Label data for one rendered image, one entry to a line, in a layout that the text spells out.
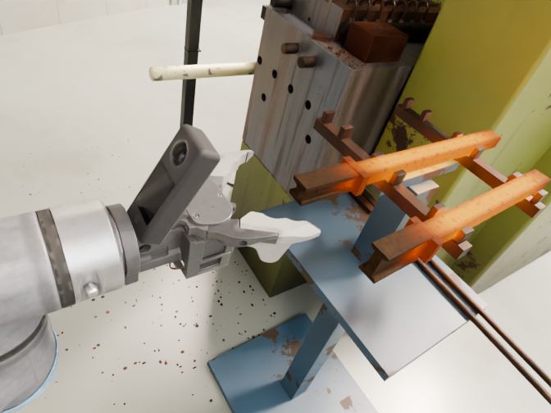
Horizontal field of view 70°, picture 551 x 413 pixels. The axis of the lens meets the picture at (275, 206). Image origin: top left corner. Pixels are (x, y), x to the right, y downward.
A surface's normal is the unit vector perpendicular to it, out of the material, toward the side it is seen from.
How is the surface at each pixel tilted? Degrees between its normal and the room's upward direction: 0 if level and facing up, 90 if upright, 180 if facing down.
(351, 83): 90
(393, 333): 0
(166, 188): 62
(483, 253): 90
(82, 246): 38
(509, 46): 90
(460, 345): 0
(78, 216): 1
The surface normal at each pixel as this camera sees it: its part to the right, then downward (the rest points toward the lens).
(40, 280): 0.57, 0.18
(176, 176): -0.63, -0.14
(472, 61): -0.83, 0.22
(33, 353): 0.89, 0.44
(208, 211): 0.22, -0.72
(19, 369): 0.71, 0.59
